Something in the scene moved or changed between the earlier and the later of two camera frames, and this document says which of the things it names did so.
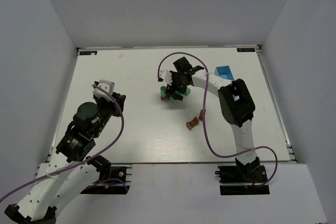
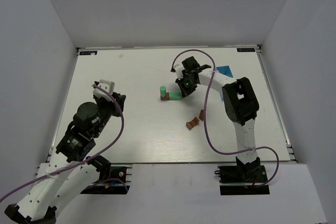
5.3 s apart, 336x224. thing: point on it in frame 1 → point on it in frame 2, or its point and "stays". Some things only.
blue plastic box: (224, 72) stays
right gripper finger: (177, 96) → (186, 88)
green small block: (163, 90) stays
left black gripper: (118, 100) stays
